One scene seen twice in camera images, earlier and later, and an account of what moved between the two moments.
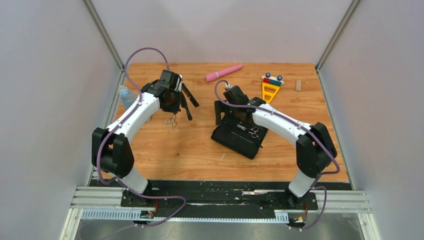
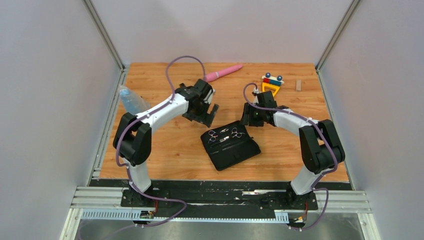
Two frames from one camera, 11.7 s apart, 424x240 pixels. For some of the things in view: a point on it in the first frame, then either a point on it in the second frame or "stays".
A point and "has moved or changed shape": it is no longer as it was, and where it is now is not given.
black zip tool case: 244,138 has moved or changed shape
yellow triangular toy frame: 273,94 stays
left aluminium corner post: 103,32 stays
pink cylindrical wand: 214,75 stays
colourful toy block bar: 272,80 stays
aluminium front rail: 349,202 stays
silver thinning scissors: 254,135 to 235,134
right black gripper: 222,107 to 247,117
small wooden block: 298,85 stays
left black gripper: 176,108 to 205,118
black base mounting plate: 181,199 stays
